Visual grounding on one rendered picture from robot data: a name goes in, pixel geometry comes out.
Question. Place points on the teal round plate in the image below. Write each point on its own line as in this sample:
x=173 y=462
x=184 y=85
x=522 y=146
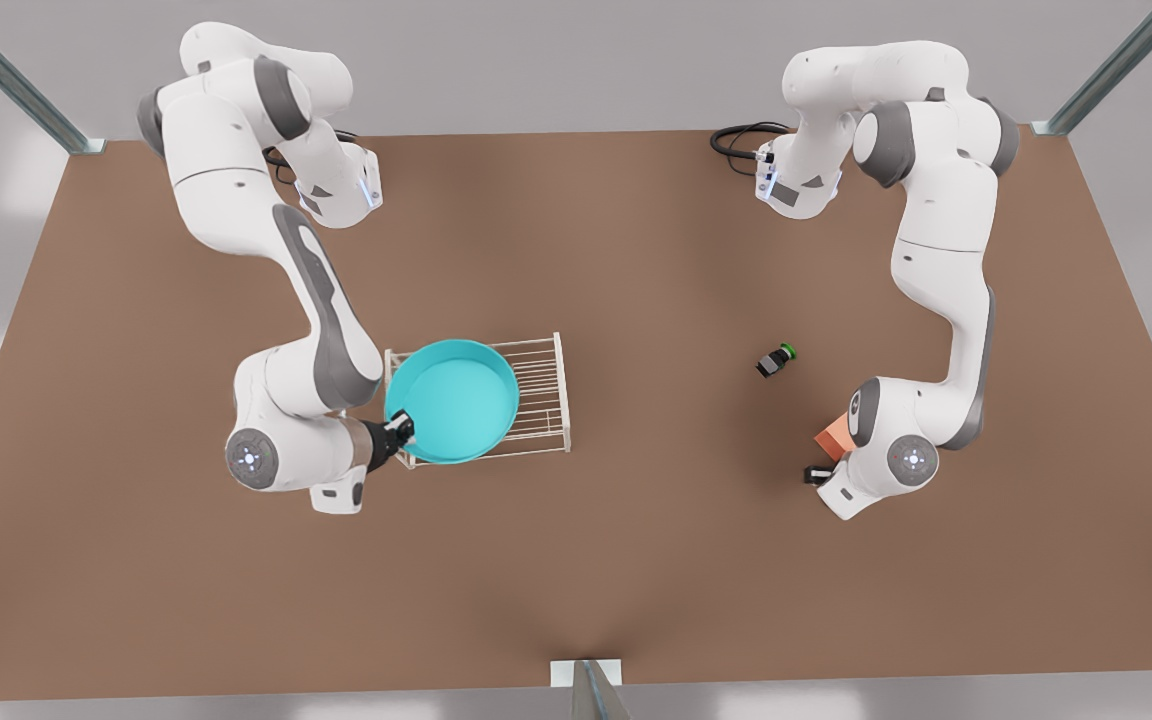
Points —
x=461 y=400

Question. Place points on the orange red block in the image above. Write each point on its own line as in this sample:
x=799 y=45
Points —
x=833 y=436

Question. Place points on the black green button switch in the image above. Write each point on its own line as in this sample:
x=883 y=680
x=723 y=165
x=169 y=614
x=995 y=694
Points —
x=774 y=362

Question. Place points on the silver frame post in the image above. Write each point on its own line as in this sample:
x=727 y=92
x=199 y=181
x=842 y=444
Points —
x=591 y=690
x=1116 y=65
x=6 y=75

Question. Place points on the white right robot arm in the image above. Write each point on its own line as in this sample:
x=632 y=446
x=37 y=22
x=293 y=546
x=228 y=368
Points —
x=226 y=190

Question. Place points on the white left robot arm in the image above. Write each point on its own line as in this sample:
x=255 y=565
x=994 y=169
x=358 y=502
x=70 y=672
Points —
x=941 y=240

